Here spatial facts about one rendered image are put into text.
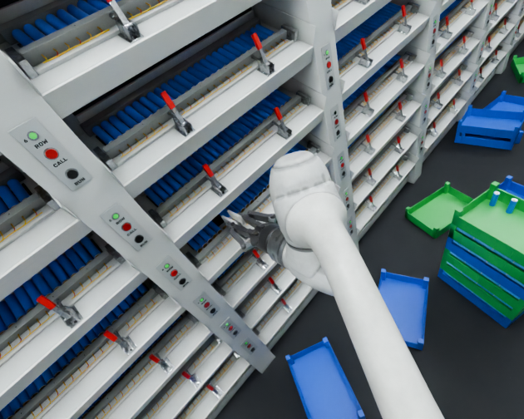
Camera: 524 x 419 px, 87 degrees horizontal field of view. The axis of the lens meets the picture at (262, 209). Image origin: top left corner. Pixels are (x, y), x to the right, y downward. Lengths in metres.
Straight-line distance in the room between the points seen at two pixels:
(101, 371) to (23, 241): 0.41
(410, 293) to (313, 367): 0.57
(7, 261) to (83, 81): 0.33
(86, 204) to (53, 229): 0.07
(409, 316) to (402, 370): 1.11
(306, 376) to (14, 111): 1.31
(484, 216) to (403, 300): 0.51
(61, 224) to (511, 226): 1.32
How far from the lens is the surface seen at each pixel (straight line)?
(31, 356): 0.79
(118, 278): 0.73
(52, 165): 0.57
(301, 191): 0.44
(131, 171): 0.63
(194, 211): 0.73
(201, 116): 0.68
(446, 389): 1.42
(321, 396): 1.40
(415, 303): 1.51
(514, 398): 1.47
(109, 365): 0.90
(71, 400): 0.94
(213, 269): 0.85
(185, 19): 0.63
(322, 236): 0.39
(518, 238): 1.28
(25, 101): 0.55
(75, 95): 0.57
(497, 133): 2.23
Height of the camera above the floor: 1.37
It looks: 43 degrees down
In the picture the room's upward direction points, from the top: 25 degrees counter-clockwise
